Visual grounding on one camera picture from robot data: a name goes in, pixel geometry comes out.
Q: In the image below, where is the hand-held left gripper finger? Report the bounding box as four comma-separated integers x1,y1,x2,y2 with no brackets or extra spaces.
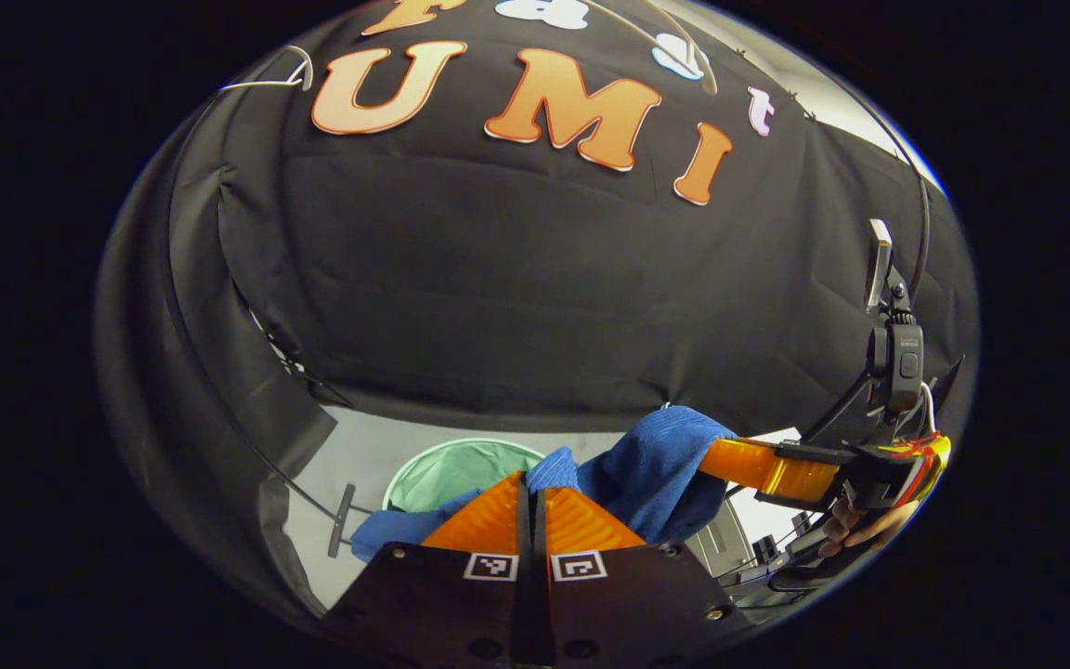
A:
321,471,536,669
533,485,759,669

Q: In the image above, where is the green laundry hamper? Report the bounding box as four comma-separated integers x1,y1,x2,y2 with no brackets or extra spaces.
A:
382,438,547,514

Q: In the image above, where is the blue corduroy jacket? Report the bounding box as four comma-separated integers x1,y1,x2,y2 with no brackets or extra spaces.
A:
351,405,738,562

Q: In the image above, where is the black clothes rack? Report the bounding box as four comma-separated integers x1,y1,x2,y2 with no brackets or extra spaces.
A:
163,56,933,560

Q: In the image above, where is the black backdrop cloth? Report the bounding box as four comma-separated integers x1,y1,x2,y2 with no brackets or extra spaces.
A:
94,0,980,633

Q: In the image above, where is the row of black backdrop clips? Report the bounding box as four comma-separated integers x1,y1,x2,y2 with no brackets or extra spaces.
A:
730,45,819,122

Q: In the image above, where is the grey metal frame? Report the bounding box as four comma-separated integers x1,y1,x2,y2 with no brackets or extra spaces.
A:
684,502,751,579

